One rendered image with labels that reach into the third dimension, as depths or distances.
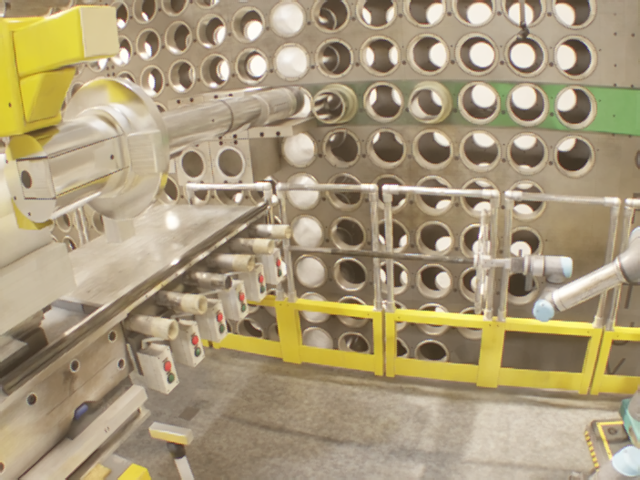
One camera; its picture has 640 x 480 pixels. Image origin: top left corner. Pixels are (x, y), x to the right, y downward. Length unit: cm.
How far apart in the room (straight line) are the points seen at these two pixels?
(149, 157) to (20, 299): 49
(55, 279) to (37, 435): 45
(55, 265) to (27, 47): 59
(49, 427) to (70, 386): 14
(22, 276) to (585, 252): 287
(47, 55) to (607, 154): 273
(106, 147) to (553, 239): 255
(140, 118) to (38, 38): 36
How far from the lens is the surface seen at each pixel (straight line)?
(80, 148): 116
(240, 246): 209
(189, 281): 184
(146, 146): 120
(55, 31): 101
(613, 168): 302
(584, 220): 307
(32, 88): 108
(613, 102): 296
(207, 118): 161
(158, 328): 154
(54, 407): 151
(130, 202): 134
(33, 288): 133
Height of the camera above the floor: 159
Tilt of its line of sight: 21 degrees down
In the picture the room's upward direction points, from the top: 5 degrees counter-clockwise
